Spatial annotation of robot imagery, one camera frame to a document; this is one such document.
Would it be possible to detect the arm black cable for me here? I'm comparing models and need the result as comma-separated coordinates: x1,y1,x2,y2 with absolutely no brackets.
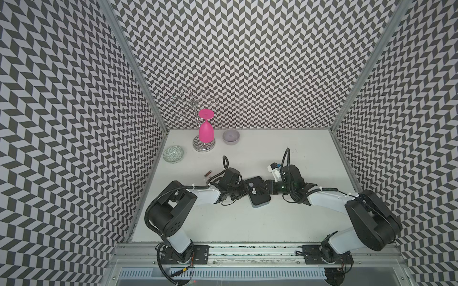
280,147,291,172
144,155,230,237

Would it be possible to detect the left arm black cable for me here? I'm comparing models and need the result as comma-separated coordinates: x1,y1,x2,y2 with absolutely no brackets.
144,155,230,237

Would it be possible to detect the green patterned dish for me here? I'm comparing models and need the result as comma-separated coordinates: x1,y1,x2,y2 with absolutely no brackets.
162,145,184,164

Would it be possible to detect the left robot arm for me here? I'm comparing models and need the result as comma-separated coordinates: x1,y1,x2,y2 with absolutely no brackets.
144,168,243,256

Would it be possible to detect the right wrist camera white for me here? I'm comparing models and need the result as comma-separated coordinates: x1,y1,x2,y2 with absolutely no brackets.
267,163,282,182

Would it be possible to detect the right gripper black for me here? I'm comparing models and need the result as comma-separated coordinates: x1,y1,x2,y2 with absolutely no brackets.
256,179,294,195

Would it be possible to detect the grey small bowl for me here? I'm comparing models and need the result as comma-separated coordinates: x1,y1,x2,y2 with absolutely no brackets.
223,129,240,145

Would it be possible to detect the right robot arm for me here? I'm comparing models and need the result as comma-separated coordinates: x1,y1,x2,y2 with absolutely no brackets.
265,163,402,264

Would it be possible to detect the blue alarm clock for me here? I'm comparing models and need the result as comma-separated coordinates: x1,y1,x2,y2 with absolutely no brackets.
245,176,271,208

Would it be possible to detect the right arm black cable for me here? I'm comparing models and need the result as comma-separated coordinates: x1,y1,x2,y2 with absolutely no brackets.
280,147,291,172

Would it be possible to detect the pink wine glass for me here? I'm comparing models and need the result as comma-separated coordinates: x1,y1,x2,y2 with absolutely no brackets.
199,108,214,143

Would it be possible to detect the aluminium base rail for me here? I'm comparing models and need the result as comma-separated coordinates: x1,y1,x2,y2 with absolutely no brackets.
100,243,416,286

